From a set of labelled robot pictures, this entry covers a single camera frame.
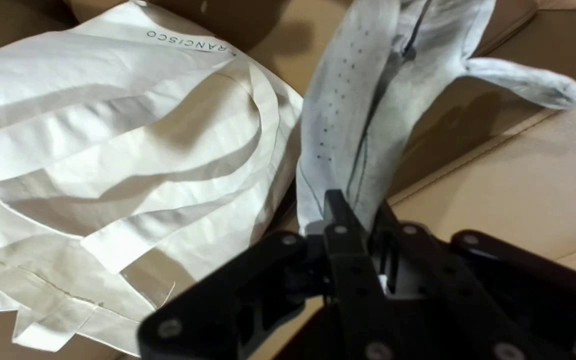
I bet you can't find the cream canvas tote bag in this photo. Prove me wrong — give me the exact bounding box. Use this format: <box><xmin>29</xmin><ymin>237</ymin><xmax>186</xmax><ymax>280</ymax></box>
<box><xmin>0</xmin><ymin>0</ymin><xmax>308</xmax><ymax>359</ymax></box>

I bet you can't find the white golf glove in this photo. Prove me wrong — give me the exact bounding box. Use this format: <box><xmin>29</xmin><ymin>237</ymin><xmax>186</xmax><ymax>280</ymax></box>
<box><xmin>294</xmin><ymin>0</ymin><xmax>576</xmax><ymax>237</ymax></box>

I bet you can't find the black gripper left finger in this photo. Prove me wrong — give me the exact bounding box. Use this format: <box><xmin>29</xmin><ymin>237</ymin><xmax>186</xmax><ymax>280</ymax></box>
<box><xmin>136</xmin><ymin>189</ymin><xmax>404</xmax><ymax>360</ymax></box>

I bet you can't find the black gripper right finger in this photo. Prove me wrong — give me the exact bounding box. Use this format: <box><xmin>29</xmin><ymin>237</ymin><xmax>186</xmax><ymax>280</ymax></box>
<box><xmin>370</xmin><ymin>201</ymin><xmax>576</xmax><ymax>360</ymax></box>

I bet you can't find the brown leather couch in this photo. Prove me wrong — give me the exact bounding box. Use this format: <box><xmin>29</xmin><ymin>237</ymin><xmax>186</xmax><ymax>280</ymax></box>
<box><xmin>0</xmin><ymin>0</ymin><xmax>576</xmax><ymax>360</ymax></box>

